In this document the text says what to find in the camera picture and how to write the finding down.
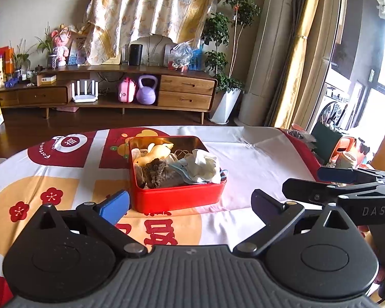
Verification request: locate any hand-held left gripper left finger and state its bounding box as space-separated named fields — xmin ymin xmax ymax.
xmin=21 ymin=190 xmax=148 ymax=259

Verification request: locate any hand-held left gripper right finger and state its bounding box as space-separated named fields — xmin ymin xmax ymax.
xmin=233 ymin=189 xmax=360 ymax=259

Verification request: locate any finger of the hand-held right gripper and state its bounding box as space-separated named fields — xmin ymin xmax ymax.
xmin=282 ymin=178 xmax=385 ymax=204
xmin=317 ymin=166 xmax=385 ymax=186

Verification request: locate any red tin box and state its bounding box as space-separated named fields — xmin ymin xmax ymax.
xmin=128 ymin=136 xmax=228 ymax=214

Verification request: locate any yellow plush toy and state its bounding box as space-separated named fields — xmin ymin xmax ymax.
xmin=133 ymin=143 xmax=174 ymax=167

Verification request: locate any white cloth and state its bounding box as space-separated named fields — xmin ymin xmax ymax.
xmin=184 ymin=149 xmax=221 ymax=180

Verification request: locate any person's right hand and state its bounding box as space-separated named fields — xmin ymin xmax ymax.
xmin=359 ymin=225 xmax=385 ymax=285

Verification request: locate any green mug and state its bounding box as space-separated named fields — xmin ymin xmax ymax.
xmin=335 ymin=150 xmax=358 ymax=169

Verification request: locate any orange plastic holder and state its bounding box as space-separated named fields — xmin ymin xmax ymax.
xmin=329 ymin=136 xmax=357 ymax=164

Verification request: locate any green utensil holder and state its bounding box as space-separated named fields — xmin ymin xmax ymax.
xmin=311 ymin=122 xmax=342 ymax=164

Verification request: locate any printed white red tablecloth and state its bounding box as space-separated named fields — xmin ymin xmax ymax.
xmin=0 ymin=125 xmax=341 ymax=308

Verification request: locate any washing machine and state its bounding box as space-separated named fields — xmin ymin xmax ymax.
xmin=314 ymin=83 xmax=353 ymax=132

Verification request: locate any tall potted plant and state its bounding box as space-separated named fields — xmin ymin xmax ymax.
xmin=201 ymin=0 xmax=260 ymax=125

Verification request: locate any yellow curtain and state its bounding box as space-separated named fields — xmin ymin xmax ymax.
xmin=271 ymin=0 xmax=324 ymax=129

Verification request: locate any white router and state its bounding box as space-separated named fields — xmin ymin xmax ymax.
xmin=71 ymin=80 xmax=99 ymax=103

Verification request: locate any pink small case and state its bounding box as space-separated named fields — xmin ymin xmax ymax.
xmin=118 ymin=77 xmax=138 ymax=103

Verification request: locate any purple kettlebell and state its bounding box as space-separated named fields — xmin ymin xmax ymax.
xmin=136 ymin=75 xmax=158 ymax=105

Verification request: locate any white column air conditioner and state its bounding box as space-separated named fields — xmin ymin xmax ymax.
xmin=238 ymin=0 xmax=297 ymax=126

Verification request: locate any wooden television cabinet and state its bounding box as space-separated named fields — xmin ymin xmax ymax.
xmin=0 ymin=65 xmax=218 ymax=125

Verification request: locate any small beige box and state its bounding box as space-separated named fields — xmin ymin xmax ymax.
xmin=36 ymin=74 xmax=57 ymax=86

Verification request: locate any black cylinder speaker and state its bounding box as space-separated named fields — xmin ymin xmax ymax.
xmin=128 ymin=43 xmax=143 ymax=66

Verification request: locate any potted orchid plant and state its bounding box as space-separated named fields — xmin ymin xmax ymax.
xmin=35 ymin=22 xmax=60 ymax=69

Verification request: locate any white fan-shaped board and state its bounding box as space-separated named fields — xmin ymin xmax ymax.
xmin=138 ymin=35 xmax=177 ymax=66

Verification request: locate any blue plastic item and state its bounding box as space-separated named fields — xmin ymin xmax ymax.
xmin=189 ymin=46 xmax=204 ymax=71

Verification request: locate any clear plastic bag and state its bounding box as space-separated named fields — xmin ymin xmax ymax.
xmin=168 ymin=42 xmax=194 ymax=71

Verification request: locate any pink plush doll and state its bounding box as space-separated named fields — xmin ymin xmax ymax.
xmin=51 ymin=24 xmax=74 ymax=67

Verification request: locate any small leafy potted plant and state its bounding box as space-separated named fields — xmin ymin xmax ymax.
xmin=9 ymin=40 xmax=31 ymax=79

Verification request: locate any orange red box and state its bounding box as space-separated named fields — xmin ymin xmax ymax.
xmin=0 ymin=46 xmax=16 ymax=75

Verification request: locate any floral cloth cover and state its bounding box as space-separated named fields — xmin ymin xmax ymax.
xmin=83 ymin=0 xmax=223 ymax=66

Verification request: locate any picture frame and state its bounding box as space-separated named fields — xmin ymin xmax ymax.
xmin=68 ymin=37 xmax=88 ymax=66

